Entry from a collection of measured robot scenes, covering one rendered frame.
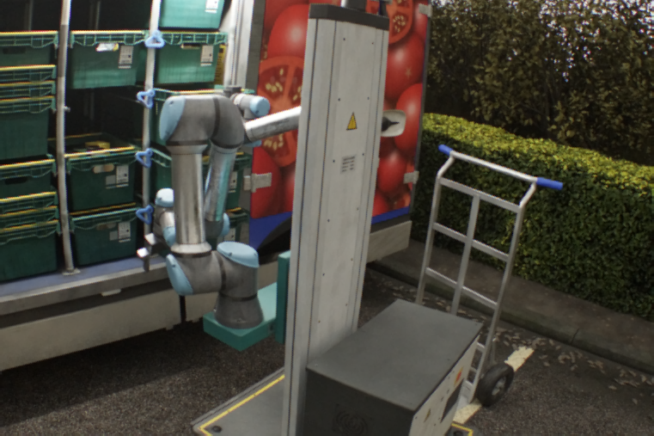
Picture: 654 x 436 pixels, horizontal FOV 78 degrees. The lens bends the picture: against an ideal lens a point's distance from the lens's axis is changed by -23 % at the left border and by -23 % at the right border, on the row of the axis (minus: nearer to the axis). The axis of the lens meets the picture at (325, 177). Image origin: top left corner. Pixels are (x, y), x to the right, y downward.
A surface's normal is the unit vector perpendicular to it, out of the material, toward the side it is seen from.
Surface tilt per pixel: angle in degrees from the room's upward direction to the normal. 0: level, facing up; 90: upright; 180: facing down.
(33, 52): 95
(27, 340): 90
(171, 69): 91
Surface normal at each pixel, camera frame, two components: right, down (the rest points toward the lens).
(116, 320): 0.71, 0.22
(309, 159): -0.56, 0.15
